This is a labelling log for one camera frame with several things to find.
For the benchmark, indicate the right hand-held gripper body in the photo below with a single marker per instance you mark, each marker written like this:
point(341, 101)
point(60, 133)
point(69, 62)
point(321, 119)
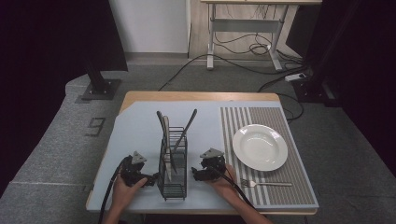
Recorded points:
point(212, 165)

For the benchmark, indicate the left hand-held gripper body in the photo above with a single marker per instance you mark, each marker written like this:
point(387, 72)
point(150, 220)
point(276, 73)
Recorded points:
point(133, 171)

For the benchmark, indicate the person's right hand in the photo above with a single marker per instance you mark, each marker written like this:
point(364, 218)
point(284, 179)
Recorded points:
point(222, 183)

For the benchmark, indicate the person's left hand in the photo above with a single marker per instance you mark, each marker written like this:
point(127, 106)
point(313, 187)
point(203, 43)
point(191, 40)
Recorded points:
point(124, 194)

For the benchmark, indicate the light blue table mat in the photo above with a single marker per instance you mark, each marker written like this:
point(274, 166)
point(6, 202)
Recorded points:
point(137, 130)

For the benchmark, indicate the white round plate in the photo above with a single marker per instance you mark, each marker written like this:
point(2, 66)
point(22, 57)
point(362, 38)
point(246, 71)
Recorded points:
point(260, 147)

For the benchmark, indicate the silver fork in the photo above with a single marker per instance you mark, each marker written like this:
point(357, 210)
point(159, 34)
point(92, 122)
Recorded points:
point(267, 184)

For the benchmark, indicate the dark floor marker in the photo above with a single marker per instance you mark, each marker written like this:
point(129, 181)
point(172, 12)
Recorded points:
point(96, 126)

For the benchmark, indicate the grey striped placemat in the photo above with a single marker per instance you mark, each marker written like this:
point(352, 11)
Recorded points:
point(292, 186)

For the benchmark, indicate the white power strip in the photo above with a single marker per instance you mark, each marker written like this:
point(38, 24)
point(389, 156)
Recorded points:
point(295, 76)

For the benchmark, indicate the black stand with dark base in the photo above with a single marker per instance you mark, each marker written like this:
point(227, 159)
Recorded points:
point(314, 87)

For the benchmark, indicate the dark curtain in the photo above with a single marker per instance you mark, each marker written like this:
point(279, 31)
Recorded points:
point(367, 62)
point(46, 46)

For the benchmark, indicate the black stand with base plate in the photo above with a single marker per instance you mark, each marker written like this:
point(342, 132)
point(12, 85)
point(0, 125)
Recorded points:
point(99, 84)

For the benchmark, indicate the white desk frame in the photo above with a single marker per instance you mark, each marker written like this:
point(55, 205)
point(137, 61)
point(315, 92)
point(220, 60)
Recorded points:
point(246, 25)

